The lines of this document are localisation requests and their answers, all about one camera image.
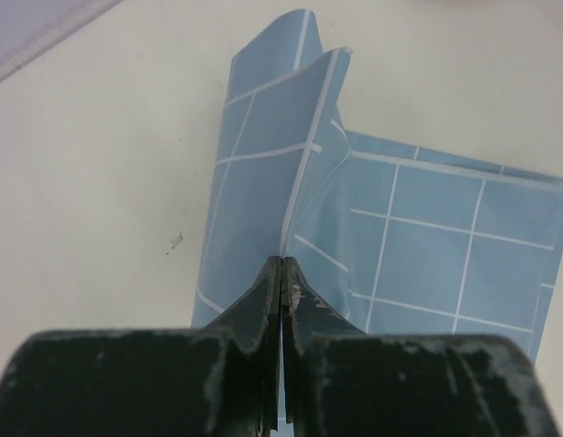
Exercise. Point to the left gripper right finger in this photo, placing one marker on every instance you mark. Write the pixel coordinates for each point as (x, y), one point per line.
(340, 381)

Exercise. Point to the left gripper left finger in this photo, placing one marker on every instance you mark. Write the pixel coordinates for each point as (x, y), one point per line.
(219, 380)

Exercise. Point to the blue checked cloth placemat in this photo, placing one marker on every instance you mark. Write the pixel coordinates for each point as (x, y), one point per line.
(396, 238)

